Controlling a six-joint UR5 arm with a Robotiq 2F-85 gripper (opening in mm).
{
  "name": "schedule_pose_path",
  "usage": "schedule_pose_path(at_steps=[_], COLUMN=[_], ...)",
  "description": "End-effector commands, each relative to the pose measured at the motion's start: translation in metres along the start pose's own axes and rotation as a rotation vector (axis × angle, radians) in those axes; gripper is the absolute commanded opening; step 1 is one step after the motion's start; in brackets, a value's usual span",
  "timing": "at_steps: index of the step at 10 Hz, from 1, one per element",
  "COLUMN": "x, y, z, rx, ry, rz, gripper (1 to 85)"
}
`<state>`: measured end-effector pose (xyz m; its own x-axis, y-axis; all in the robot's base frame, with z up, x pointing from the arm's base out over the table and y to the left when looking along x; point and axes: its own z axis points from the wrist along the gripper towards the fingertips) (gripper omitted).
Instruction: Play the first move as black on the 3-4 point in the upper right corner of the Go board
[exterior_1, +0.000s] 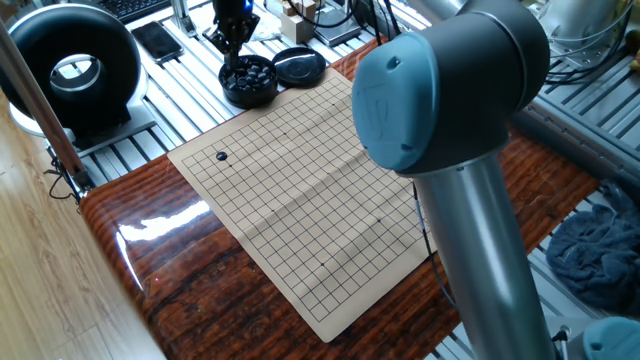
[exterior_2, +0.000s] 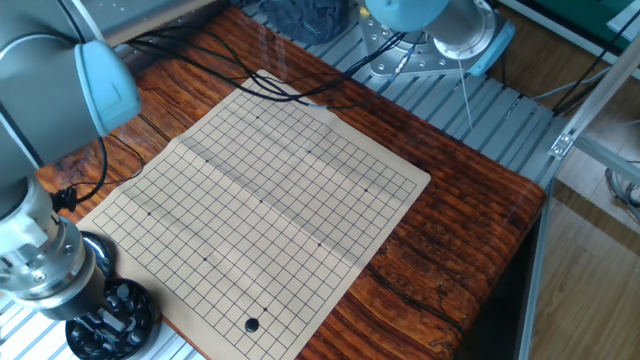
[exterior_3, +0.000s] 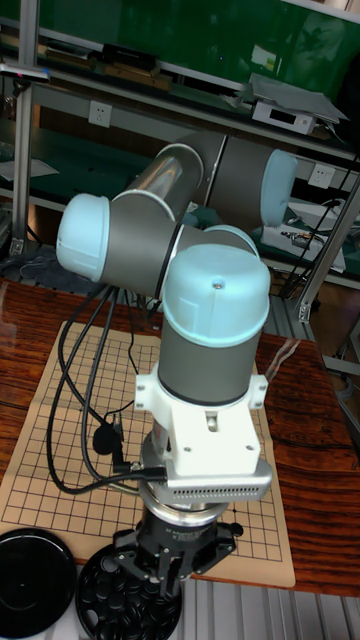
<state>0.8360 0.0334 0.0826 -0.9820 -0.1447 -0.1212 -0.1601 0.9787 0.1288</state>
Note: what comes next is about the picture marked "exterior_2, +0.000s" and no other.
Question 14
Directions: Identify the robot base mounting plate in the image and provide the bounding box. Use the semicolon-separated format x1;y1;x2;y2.
358;13;502;79

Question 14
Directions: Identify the dark blue towel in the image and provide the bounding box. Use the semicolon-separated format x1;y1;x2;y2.
258;0;351;46

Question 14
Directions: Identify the black bowl of stones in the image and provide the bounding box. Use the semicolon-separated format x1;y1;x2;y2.
64;278;162;360

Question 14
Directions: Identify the black cable grey sleeve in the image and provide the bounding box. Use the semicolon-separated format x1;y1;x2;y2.
127;27;416;111

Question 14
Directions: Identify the thin white cord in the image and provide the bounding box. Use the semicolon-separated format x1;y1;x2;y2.
455;55;475;132

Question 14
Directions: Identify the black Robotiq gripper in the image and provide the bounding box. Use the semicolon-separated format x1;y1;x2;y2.
42;259;132;346

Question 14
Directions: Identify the black bowl lid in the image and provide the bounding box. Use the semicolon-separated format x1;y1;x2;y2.
79;230;118;281

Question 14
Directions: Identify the thick black cable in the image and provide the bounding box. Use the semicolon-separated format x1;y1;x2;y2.
127;27;416;109

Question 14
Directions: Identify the black cable angled plug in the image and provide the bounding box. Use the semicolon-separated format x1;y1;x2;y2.
49;135;110;214

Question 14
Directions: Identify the aluminium frame beam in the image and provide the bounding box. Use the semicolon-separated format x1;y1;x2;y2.
573;135;640;185
516;177;555;360
548;45;640;161

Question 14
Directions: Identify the grey cable coil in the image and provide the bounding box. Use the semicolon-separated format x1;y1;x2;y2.
603;160;640;225

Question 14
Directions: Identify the beige Go board mat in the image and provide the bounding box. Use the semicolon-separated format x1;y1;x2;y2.
77;69;432;360

